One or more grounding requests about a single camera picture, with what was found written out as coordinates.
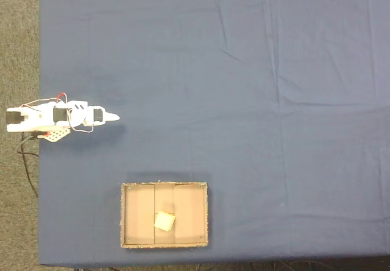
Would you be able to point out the yellow block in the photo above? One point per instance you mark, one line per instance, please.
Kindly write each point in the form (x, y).
(164, 221)

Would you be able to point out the shallow cardboard box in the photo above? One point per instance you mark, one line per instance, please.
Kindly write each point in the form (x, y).
(137, 214)

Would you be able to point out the blue tablecloth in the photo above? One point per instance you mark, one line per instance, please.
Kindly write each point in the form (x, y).
(243, 100)

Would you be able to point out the perforated wooden base plate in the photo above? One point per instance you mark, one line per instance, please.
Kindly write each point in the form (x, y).
(58, 134)

